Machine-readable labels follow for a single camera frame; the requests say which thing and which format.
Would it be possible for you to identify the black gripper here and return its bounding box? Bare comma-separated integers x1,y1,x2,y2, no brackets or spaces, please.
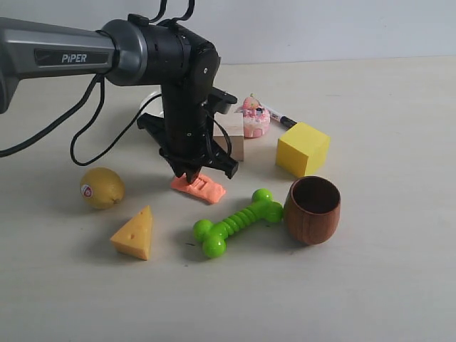
137,85,238,185

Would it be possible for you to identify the orange toy piece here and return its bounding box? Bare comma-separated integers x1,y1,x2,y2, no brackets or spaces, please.
170,174,226,204

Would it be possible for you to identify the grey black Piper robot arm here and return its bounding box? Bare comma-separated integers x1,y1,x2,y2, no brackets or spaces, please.
1,14,238,183

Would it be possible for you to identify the light wooden cube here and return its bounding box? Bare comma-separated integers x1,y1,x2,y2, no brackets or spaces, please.
214,111,244,162

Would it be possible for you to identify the white ceramic bowl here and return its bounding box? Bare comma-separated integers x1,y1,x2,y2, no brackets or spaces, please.
140,90,164,118

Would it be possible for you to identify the green bone dog toy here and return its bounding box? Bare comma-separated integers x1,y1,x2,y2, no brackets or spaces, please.
192,188,284,259

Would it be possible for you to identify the yellow cheese wedge toy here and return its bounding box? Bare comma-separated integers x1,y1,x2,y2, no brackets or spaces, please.
110,205,153,261

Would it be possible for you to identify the yellow lemon with sticker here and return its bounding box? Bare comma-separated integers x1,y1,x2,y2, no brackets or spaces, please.
80,167,125,209

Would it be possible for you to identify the pink cake toy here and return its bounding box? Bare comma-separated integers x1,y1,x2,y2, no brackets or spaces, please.
237,94,271,138

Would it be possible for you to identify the white black marker pen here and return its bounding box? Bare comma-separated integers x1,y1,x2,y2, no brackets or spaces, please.
262,104,296,129

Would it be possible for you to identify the yellow cube block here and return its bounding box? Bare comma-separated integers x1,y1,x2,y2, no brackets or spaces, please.
276,123,331,177

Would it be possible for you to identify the brown wooden cup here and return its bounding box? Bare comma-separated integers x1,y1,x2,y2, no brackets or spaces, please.
284,175,341,245

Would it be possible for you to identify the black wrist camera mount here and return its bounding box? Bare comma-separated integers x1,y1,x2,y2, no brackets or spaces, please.
205,87,238,115

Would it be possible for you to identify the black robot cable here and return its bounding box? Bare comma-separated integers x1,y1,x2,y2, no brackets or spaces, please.
0,73,165,167

